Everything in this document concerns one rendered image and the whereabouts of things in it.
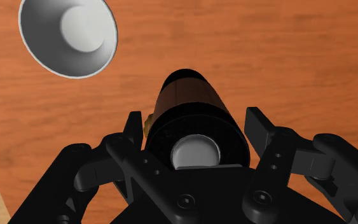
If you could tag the brown and black cylindrical bottle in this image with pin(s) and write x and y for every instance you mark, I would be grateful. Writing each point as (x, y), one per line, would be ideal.
(194, 111)

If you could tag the white bowl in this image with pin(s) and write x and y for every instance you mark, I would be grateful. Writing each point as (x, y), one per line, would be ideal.
(73, 34)

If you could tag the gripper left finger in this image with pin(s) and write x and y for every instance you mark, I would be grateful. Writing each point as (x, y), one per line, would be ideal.
(129, 161)

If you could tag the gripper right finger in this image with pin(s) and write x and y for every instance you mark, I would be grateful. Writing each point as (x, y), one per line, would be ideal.
(278, 149)

